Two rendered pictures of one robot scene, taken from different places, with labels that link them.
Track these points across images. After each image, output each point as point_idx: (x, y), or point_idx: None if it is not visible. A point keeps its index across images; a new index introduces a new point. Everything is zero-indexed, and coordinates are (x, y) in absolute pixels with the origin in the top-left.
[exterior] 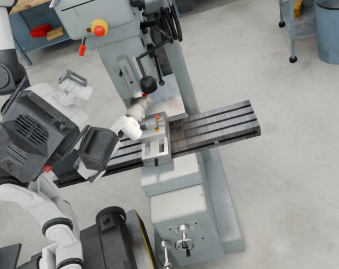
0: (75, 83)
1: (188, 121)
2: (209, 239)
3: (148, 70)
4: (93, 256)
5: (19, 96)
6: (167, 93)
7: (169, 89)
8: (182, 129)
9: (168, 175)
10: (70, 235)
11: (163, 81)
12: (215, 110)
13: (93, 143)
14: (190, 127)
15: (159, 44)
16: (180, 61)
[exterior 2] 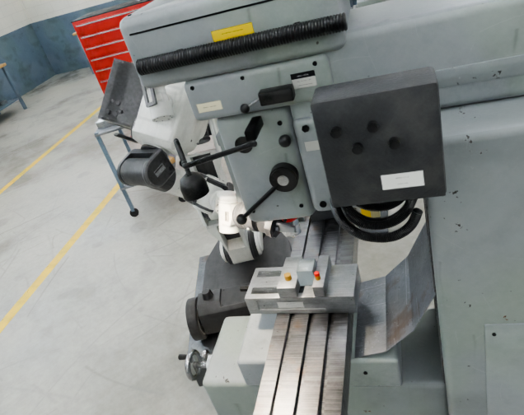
0: (150, 95)
1: (331, 343)
2: None
3: (237, 184)
4: (250, 276)
5: None
6: (415, 300)
7: (418, 302)
8: (314, 333)
9: (254, 320)
10: (201, 219)
11: (238, 220)
12: (335, 396)
13: (138, 158)
14: (312, 345)
15: (180, 154)
16: (437, 291)
